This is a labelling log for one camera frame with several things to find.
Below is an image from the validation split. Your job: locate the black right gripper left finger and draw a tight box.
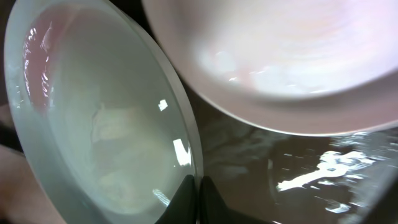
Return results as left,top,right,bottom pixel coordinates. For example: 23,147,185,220
155,175,197,224

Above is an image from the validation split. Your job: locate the large brown tray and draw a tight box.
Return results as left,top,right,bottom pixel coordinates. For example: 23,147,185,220
186,88,397,223

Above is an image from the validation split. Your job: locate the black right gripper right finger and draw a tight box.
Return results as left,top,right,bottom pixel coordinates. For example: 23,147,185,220
199,176,269,224

